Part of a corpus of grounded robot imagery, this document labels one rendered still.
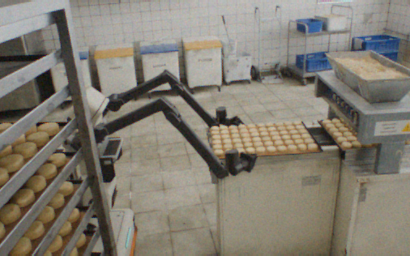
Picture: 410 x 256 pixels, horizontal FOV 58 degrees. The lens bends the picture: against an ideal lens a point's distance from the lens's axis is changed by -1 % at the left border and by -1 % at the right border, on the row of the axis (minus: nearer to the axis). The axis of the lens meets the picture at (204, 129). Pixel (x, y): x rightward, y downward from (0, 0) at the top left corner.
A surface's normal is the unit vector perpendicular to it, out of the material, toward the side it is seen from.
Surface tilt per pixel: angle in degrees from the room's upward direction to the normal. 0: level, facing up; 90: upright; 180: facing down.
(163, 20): 90
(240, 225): 90
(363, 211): 90
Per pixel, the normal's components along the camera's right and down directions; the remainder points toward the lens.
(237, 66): 0.25, 0.48
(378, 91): 0.07, 0.69
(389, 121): 0.05, 0.41
